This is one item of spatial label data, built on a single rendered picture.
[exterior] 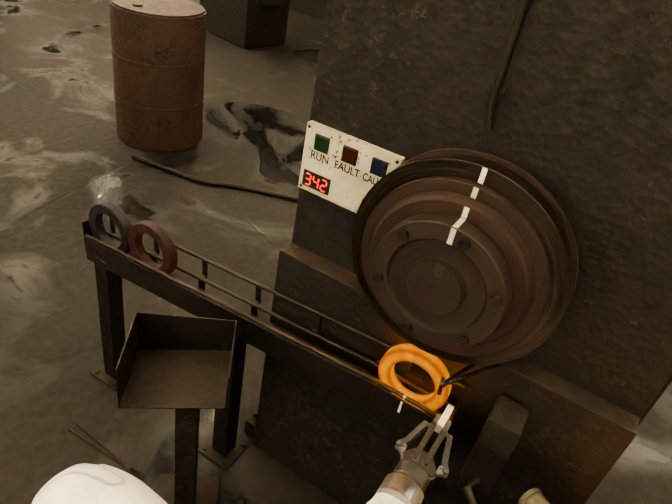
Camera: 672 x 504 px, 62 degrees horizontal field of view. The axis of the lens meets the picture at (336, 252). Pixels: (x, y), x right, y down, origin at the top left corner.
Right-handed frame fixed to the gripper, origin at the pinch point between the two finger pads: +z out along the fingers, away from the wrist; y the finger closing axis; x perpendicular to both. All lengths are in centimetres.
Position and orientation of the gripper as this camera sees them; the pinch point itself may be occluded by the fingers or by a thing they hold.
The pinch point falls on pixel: (444, 418)
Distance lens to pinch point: 138.1
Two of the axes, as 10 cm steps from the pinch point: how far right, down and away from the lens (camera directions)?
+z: 5.3, -4.8, 7.0
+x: 1.2, -7.7, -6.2
